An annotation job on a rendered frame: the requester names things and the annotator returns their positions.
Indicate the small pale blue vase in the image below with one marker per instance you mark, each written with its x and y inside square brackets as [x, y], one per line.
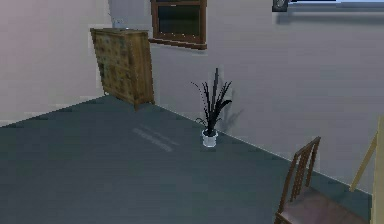
[118, 22]

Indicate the dark house plant white pot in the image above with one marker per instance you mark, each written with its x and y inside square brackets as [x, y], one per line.
[213, 106]

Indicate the brown wooden chair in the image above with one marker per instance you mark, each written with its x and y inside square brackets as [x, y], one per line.
[310, 200]

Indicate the pale wooden table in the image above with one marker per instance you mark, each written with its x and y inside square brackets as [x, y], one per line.
[378, 173]

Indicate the dark framed wall picture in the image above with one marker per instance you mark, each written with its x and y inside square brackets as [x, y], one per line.
[280, 4]

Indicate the brown wooden chest of drawers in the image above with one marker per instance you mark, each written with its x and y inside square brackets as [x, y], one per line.
[123, 66]

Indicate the long pale framed wall picture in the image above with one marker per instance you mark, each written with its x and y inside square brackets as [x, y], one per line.
[336, 1]

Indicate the brown framed window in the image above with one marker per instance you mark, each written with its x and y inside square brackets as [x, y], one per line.
[179, 21]

